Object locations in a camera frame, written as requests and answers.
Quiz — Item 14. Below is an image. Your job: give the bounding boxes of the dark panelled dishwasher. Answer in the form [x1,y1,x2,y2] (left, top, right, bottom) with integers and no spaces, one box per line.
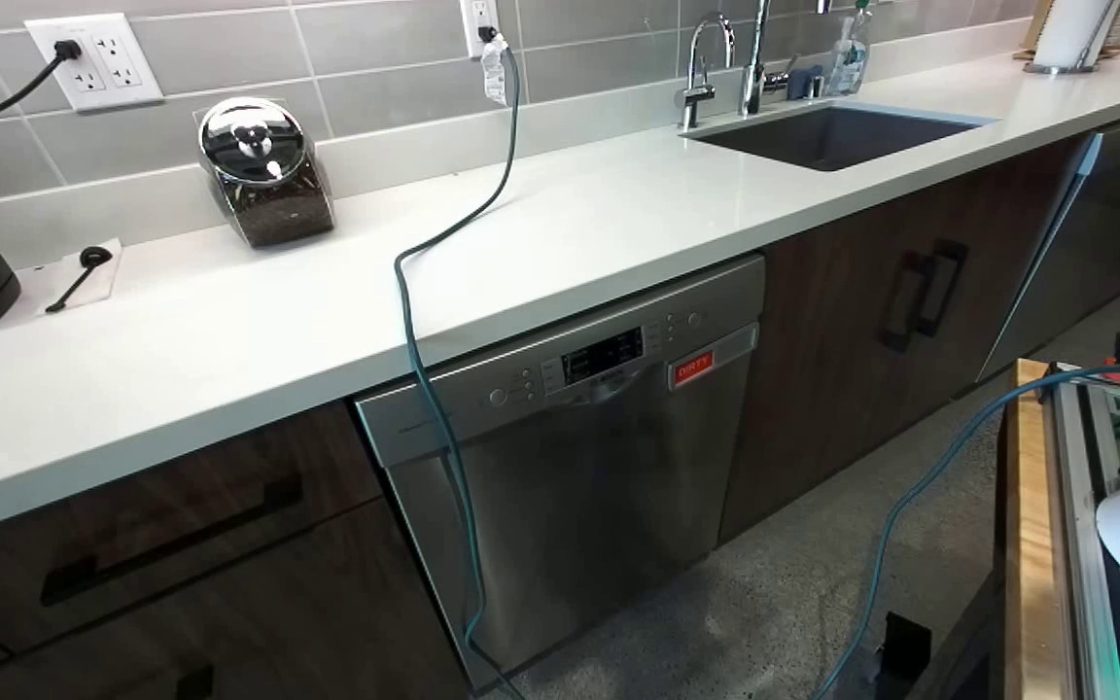
[975,100,1120,383]

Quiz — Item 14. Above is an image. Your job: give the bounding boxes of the narrow white wall socket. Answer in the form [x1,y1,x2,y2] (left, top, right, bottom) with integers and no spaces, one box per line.
[459,0,502,60]

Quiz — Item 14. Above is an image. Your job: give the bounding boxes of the black scoop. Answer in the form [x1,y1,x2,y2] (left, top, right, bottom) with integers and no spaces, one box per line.
[44,245,115,315]

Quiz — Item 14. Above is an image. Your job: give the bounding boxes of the dark wood drawer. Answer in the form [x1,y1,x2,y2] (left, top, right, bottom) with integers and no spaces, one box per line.
[0,400,385,654]
[0,497,473,700]

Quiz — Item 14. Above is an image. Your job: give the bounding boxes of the small curved chrome tap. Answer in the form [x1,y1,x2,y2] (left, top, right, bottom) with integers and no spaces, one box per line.
[673,12,737,133]

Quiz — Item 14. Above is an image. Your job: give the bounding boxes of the dishwasher door handle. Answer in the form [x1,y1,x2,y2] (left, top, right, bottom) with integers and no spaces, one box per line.
[666,323,761,392]

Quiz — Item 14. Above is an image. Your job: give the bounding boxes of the sink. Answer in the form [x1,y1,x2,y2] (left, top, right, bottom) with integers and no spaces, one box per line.
[684,100,1000,174]

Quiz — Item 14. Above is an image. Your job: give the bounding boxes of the long black drawer handle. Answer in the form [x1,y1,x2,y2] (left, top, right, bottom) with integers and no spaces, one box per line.
[39,472,307,608]

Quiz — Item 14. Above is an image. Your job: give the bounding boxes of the clear soap bottle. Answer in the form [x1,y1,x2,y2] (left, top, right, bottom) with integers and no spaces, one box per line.
[826,0,873,97]

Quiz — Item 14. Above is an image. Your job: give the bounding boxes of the paper towel roll on holder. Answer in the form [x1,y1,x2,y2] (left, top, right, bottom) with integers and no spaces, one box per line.
[1023,0,1120,76]

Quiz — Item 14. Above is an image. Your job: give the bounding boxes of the teal cable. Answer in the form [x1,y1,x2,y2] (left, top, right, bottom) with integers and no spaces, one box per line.
[393,27,1120,700]

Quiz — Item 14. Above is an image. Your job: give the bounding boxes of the dark wood cabinet door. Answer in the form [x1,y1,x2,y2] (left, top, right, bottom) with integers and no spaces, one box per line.
[718,191,952,545]
[883,134,1098,450]

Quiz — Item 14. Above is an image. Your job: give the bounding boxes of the white cable tag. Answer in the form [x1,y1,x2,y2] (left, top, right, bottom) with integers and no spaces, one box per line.
[480,33,514,107]

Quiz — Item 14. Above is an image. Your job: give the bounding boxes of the glass jar with chrome lid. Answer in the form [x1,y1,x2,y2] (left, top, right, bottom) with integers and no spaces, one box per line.
[196,96,336,249]

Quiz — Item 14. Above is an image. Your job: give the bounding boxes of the wide white wall socket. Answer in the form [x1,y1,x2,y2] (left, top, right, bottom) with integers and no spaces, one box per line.
[24,12,165,114]

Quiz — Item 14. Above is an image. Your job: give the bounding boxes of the dishwasher door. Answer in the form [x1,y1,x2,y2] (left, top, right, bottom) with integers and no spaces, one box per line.
[355,254,768,692]

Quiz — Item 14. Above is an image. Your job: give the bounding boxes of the stainless steel dishwasher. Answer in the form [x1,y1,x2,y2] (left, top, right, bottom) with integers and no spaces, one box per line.
[355,254,768,692]

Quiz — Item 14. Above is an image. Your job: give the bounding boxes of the tall chrome tap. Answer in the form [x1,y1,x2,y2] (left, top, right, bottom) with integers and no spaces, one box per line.
[739,0,792,118]

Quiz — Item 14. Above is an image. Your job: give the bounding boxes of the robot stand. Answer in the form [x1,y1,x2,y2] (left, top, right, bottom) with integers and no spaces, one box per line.
[873,358,1120,700]

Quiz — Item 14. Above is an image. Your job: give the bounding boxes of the black cabinet door handle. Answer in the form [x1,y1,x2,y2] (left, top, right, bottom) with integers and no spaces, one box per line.
[914,239,970,339]
[877,250,932,354]

